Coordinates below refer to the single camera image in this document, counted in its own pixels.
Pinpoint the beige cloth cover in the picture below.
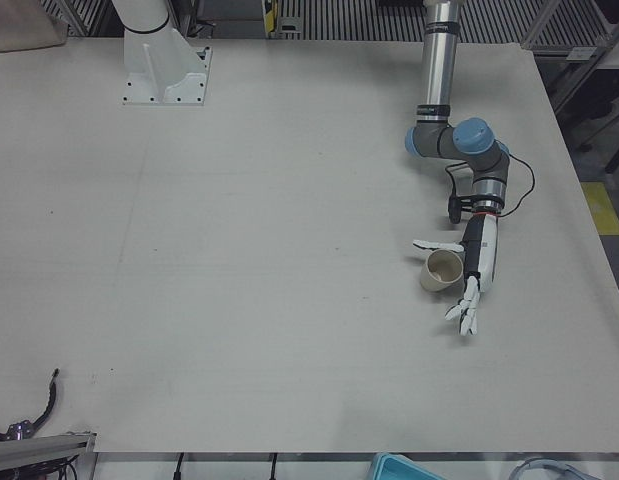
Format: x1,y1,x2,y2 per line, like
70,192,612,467
0,0,68,51

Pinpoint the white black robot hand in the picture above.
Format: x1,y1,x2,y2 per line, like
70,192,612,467
412,212,501,337

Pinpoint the aluminium frame rack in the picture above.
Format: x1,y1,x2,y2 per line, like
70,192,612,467
521,0,619,174

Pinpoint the black camera cable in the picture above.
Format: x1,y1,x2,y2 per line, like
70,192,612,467
444,162,473,201

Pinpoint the white paper cup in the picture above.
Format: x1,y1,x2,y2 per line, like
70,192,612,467
419,249,465,294

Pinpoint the teal plastic bin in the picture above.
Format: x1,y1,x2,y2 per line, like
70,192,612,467
368,452,440,480

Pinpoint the metal reacher grabber tool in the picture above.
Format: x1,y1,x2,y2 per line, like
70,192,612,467
0,368,61,444

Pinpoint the white pedestal column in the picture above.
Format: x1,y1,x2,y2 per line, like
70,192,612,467
111,0,214,108

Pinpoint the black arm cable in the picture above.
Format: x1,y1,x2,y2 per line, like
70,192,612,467
498,153,536,219

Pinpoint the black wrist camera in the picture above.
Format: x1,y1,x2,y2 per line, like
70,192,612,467
447,192,478,224

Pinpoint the aluminium profile post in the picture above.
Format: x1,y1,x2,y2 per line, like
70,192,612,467
0,430,98,476

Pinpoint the clear plastic tube coil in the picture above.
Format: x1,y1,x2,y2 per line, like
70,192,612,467
508,455,585,480

